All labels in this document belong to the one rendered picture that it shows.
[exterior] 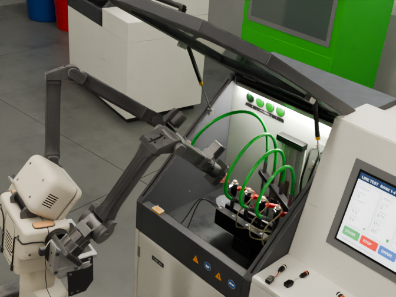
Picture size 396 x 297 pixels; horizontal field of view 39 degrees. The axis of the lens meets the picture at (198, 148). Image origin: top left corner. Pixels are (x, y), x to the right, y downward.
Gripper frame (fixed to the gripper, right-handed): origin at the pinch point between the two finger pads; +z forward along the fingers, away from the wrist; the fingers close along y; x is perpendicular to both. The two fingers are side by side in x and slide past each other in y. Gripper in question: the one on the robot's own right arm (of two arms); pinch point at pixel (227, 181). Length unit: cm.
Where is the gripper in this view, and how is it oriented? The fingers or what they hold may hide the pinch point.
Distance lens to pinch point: 241.4
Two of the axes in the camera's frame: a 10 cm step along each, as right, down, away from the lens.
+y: 6.6, -7.5, -0.4
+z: 5.8, 4.8, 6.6
